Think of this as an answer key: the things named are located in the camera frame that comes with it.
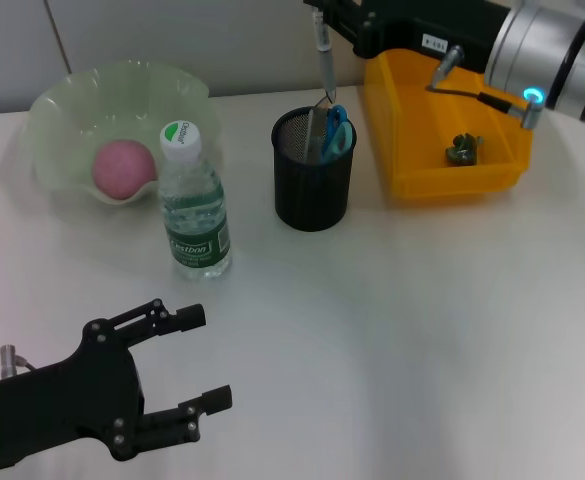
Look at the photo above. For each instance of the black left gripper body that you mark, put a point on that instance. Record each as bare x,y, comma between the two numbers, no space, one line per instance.
57,400

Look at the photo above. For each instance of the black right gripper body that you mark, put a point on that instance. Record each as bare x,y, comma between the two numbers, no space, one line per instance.
422,27

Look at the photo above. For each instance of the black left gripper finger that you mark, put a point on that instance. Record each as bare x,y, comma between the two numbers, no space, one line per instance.
182,415
167,320

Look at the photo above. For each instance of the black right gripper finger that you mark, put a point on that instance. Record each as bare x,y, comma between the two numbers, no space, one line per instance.
339,17

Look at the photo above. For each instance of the silver ballpoint pen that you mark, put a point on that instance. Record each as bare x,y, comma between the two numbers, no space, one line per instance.
325,55

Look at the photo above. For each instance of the clear water bottle green label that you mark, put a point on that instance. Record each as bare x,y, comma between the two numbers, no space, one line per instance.
194,210

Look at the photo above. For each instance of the blue scissors with sheath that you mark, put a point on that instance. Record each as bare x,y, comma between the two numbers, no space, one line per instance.
336,132

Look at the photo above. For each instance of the clear plastic ruler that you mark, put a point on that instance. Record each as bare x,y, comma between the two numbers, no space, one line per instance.
314,135

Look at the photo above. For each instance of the pink peach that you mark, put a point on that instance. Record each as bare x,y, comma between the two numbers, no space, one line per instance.
122,170

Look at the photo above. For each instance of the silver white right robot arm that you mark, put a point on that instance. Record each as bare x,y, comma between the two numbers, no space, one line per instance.
562,55

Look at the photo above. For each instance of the black mesh pen holder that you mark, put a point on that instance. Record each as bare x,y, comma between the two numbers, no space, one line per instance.
312,195

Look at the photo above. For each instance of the yellow plastic bin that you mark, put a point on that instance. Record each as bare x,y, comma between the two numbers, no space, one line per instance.
447,125

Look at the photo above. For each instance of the pale green wavy glass bowl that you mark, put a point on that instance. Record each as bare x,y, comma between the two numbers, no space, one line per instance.
72,115

